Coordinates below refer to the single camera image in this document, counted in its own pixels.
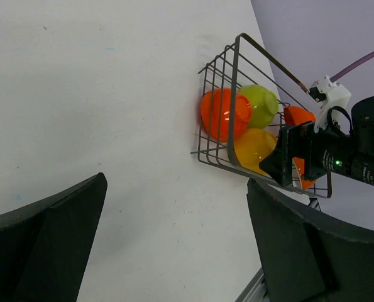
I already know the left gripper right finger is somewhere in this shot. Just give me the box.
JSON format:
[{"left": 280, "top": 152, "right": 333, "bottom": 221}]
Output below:
[{"left": 247, "top": 179, "right": 374, "bottom": 301}]

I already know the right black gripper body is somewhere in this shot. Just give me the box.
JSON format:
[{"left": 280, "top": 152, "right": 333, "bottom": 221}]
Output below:
[{"left": 289, "top": 121, "right": 331, "bottom": 181}]

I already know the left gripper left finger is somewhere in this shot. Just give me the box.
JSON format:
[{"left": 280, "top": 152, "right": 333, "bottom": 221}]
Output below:
[{"left": 0, "top": 172, "right": 107, "bottom": 301}]

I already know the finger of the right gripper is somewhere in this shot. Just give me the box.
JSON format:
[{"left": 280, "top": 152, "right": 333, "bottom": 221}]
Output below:
[{"left": 259, "top": 126, "right": 292, "bottom": 186}]

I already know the yellow-orange bowl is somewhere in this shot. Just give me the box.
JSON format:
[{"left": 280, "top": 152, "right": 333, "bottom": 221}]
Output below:
[{"left": 234, "top": 128, "right": 277, "bottom": 176}]

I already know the lime green bowl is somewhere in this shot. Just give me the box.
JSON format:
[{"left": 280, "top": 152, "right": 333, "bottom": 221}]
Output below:
[{"left": 238, "top": 84, "right": 279, "bottom": 129}]

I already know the white bowl orange outside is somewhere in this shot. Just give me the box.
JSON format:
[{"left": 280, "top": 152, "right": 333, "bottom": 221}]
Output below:
[{"left": 292, "top": 157, "right": 316, "bottom": 191}]

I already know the red-orange plastic bowl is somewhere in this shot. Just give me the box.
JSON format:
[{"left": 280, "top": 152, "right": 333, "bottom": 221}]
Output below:
[{"left": 283, "top": 105, "right": 316, "bottom": 126}]

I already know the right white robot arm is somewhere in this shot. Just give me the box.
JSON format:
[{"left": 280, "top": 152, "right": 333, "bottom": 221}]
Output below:
[{"left": 259, "top": 96, "right": 374, "bottom": 186}]

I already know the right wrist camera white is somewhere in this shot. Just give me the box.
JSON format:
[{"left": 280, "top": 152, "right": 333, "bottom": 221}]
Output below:
[{"left": 309, "top": 76, "right": 351, "bottom": 133}]

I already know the aluminium frame rail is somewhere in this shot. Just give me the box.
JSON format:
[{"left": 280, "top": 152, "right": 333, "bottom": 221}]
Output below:
[{"left": 233, "top": 198, "right": 322, "bottom": 302}]

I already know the dark wire dish rack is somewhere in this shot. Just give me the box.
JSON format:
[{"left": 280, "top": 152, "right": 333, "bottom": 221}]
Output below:
[{"left": 190, "top": 33, "right": 334, "bottom": 199}]

